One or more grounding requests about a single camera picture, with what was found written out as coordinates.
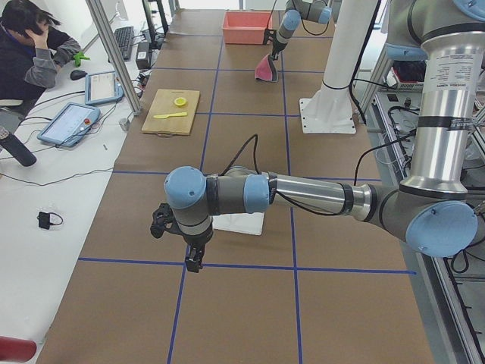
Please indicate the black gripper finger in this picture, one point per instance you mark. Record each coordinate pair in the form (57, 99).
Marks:
(194, 258)
(274, 56)

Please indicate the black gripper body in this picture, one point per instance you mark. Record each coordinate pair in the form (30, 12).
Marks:
(195, 242)
(277, 42)

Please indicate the pink and grey cloth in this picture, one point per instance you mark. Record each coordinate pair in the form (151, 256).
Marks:
(265, 70)

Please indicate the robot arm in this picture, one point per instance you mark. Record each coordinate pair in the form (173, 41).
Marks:
(427, 210)
(296, 12)

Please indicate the black water bottle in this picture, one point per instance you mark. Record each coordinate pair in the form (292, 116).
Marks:
(16, 148)

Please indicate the pink plastic bin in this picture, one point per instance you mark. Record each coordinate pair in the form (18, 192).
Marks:
(245, 27)

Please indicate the yellow lemon slice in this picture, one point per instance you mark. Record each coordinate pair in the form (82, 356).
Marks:
(180, 101)

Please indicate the yellow plastic knife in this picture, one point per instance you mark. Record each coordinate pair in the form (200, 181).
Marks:
(171, 115)

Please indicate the bamboo cutting board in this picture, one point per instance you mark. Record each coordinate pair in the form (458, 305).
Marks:
(163, 103)

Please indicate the black power adapter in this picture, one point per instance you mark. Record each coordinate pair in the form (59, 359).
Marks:
(143, 55)

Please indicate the blue teach pendant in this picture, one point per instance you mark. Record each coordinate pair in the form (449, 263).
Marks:
(102, 88)
(69, 125)

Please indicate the black keyboard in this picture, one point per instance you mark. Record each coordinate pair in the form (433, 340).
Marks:
(124, 37)

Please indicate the black computer mouse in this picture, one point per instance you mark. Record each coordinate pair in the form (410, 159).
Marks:
(77, 74)

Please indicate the red cylinder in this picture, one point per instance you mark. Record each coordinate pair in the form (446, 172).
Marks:
(17, 350)

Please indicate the seated person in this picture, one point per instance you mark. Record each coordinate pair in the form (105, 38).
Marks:
(32, 51)

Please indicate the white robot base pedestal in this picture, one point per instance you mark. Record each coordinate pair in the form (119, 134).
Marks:
(330, 108)

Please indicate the aluminium frame post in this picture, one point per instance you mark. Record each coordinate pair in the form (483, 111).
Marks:
(106, 35)

